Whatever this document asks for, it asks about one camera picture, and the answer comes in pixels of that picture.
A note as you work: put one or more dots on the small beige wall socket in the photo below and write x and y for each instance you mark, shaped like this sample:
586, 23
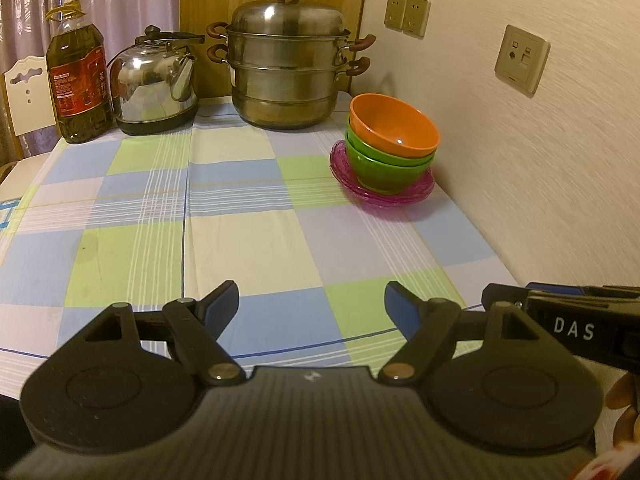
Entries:
417, 16
394, 10

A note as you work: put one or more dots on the small green bowl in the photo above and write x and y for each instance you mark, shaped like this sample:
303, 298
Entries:
356, 142

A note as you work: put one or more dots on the orange bowl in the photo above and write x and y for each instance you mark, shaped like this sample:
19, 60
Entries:
390, 125

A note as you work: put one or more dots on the white chair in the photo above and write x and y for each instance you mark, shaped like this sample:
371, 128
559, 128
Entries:
35, 110

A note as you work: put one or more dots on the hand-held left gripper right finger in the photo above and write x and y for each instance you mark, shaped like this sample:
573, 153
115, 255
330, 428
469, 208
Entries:
400, 306

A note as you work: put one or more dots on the large beige wall socket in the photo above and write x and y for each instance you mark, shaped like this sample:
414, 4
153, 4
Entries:
520, 60

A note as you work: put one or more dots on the large green bowl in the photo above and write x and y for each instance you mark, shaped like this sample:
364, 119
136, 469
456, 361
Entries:
380, 177

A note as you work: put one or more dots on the small pink glass plate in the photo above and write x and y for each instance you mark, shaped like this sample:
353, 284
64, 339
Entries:
350, 188
337, 157

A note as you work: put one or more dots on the red and white cloth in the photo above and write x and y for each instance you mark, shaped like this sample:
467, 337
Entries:
615, 462

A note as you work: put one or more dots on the person's right hand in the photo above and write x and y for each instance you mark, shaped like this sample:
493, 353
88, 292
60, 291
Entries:
625, 420

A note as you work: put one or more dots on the steel steamer pot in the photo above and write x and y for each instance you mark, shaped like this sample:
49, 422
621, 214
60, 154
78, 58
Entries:
285, 80

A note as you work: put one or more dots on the cooking oil bottle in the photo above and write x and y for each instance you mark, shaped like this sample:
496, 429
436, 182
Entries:
80, 90

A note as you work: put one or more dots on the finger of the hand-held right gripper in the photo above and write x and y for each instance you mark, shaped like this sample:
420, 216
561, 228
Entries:
600, 292
505, 294

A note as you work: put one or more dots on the white blue grid cloth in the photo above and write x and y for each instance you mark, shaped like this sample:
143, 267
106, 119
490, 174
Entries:
7, 215

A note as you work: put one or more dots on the large pink glass plate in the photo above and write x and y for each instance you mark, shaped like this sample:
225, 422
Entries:
385, 201

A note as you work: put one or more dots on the checked tablecloth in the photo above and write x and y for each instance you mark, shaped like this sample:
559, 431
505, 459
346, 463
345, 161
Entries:
240, 240

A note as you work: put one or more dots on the steel kettle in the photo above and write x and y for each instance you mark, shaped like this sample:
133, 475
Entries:
150, 90

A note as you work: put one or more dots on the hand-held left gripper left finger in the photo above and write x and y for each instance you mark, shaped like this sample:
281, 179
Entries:
222, 306

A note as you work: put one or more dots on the pale purple curtain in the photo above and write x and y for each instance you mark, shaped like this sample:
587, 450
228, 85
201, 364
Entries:
125, 0

